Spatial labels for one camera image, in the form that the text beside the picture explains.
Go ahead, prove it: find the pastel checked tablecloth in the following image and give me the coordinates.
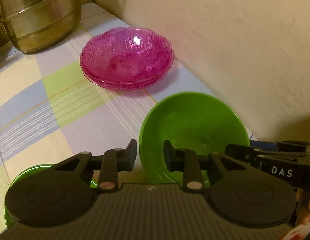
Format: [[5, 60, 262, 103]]
[[0, 2, 258, 230]]

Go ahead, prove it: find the red and white cloth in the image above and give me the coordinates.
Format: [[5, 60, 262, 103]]
[[282, 224, 310, 240]]

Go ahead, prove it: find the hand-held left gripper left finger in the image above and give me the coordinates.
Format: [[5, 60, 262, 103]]
[[53, 139, 138, 193]]

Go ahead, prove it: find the stainless steel steamer pot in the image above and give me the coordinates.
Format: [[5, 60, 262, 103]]
[[0, 0, 95, 53]]

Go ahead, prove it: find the person's right hand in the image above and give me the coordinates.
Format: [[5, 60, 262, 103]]
[[295, 189, 310, 228]]

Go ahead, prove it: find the green plate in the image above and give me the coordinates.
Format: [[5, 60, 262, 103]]
[[4, 164, 99, 230]]

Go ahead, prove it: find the large green bowl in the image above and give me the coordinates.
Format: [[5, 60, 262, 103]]
[[139, 92, 251, 183]]

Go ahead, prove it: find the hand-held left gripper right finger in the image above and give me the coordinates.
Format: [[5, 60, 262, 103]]
[[163, 139, 264, 192]]

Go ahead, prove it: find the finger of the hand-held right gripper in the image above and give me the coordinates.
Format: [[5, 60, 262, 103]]
[[224, 144, 260, 167]]

